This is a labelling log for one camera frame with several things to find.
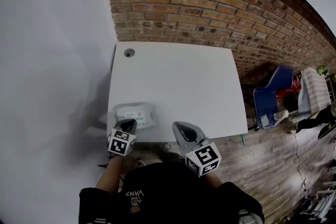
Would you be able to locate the checked cloth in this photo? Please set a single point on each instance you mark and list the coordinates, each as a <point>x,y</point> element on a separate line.
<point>313,91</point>

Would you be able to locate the person's right forearm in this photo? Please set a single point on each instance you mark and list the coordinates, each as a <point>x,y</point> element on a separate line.
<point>212,181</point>

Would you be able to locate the grey card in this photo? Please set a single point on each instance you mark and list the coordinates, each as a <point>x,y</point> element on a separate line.
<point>264,118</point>

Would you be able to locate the person's shoe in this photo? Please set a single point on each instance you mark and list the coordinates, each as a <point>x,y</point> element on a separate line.
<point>140,164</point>
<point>326,130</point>
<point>166,147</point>

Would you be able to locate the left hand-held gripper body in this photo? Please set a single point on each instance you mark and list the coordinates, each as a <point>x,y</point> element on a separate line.
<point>119,143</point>

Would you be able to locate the person in black shirt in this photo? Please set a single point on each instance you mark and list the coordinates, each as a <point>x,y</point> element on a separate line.
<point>170,191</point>

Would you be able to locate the person's left forearm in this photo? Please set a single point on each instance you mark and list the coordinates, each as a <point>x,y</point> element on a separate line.
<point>111,173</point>

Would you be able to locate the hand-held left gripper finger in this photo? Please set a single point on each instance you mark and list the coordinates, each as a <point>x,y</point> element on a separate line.
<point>134,129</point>
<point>119,125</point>

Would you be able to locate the teal strip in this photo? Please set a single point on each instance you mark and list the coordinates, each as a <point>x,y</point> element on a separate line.
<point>242,139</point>

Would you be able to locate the white wet wipe pack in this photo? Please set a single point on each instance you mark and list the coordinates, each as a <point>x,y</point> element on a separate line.
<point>150,112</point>

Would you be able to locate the metal equipment rack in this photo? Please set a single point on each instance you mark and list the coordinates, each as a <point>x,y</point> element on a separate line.
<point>319,204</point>

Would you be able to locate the person's right shoe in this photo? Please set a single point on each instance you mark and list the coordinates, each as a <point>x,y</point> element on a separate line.
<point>166,147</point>

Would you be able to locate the red bag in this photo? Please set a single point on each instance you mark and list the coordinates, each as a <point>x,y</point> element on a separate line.
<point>288,90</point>

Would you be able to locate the person's left shoe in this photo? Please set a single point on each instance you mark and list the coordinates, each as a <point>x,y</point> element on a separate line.
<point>140,164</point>

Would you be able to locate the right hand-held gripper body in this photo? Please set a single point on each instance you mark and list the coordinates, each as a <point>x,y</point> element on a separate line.
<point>204,158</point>

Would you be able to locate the blue chair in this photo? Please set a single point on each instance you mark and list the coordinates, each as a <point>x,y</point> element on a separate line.
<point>267,97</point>

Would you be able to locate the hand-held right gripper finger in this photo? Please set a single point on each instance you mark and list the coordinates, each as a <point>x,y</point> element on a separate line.
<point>200,135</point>
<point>178,139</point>

